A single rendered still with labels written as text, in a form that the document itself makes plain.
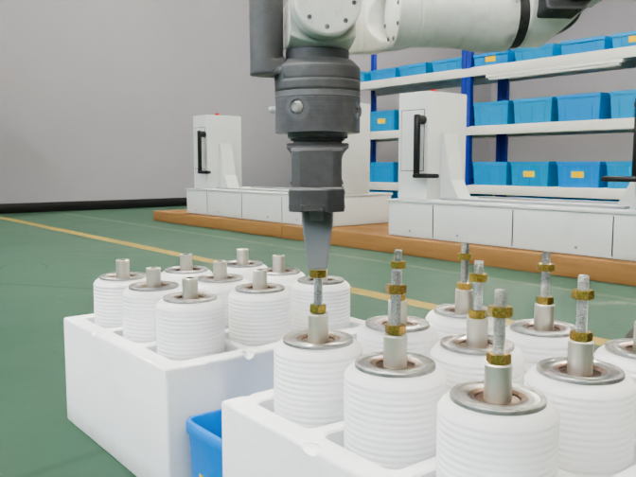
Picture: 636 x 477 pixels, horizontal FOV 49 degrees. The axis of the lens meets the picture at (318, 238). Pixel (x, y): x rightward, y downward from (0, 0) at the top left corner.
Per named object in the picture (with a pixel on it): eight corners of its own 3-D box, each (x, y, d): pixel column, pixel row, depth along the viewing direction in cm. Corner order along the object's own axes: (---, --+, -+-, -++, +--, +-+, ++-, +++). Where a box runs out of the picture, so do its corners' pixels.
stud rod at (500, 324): (504, 380, 56) (507, 289, 55) (503, 384, 55) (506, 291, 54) (492, 379, 56) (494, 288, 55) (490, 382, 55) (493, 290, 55)
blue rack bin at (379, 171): (399, 181, 779) (399, 162, 777) (425, 182, 750) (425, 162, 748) (367, 182, 747) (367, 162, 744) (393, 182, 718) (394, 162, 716)
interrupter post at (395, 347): (397, 374, 63) (397, 339, 63) (377, 368, 65) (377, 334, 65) (413, 368, 65) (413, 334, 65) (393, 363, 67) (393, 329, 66)
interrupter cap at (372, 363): (401, 386, 60) (402, 379, 60) (338, 368, 65) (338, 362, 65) (451, 368, 65) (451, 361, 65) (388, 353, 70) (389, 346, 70)
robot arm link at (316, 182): (363, 212, 66) (363, 85, 65) (263, 213, 67) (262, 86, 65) (359, 204, 79) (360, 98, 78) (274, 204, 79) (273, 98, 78)
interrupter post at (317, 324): (306, 341, 75) (306, 310, 75) (327, 340, 76) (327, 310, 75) (308, 346, 73) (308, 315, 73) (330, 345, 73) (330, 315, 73)
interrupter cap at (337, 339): (281, 335, 78) (281, 329, 78) (347, 333, 78) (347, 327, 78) (284, 353, 70) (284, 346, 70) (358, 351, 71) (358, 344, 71)
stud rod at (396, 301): (388, 350, 65) (389, 271, 64) (391, 347, 66) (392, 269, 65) (399, 351, 64) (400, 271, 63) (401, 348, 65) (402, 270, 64)
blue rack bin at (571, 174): (586, 185, 607) (587, 161, 605) (628, 186, 578) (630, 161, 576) (555, 186, 575) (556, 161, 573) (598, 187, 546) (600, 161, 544)
